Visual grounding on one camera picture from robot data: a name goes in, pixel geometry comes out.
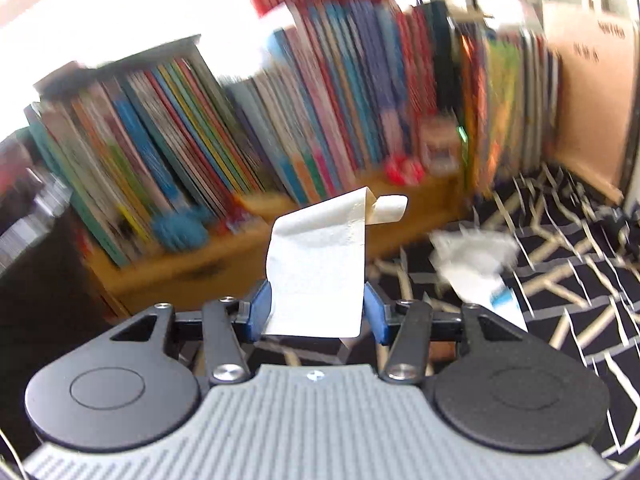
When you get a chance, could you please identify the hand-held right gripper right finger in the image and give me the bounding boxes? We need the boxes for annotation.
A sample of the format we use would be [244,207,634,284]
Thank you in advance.
[364,281,531,385]

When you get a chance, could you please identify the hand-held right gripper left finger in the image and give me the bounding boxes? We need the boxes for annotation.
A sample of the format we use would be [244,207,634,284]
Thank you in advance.
[109,280,273,385]

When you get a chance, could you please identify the white paper sheet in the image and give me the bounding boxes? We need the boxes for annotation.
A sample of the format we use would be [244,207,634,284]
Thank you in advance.
[264,186,410,340]

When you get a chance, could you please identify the white blue packet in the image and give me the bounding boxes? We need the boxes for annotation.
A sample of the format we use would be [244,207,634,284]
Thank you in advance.
[447,267,530,333]

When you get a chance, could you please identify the trash bin with black liner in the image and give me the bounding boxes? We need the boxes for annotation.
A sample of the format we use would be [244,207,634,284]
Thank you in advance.
[0,195,126,411]

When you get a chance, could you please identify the wooden desktop shelf with drawers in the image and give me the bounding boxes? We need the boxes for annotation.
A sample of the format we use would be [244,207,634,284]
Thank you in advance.
[85,170,471,311]

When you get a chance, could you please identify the blue knitted ball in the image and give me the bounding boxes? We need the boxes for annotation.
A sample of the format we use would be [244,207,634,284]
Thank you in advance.
[152,210,211,252]

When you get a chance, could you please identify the red knitted ornament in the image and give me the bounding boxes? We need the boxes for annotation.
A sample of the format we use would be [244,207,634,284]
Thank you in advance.
[385,155,426,186]

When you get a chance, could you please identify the white plastic jar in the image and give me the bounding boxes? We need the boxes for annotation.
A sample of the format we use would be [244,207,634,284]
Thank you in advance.
[420,115,463,173]

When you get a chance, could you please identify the black white patterned tablecloth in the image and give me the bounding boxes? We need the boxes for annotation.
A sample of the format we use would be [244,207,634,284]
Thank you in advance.
[260,160,640,466]

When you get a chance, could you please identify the row of upright books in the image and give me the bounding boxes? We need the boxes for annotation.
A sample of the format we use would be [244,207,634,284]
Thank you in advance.
[22,0,456,268]

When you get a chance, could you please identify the leaning pile of books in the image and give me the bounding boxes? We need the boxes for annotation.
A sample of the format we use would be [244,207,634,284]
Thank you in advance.
[0,130,71,271]

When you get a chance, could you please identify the row of thin colourful magazines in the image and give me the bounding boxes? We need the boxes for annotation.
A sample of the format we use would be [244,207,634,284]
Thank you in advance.
[450,25,561,196]

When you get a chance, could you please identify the black flat book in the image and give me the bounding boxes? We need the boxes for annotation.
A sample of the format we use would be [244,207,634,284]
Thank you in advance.
[35,35,202,96]

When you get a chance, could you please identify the tan notebook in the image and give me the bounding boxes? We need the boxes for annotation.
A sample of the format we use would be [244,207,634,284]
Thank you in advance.
[542,2,636,191]

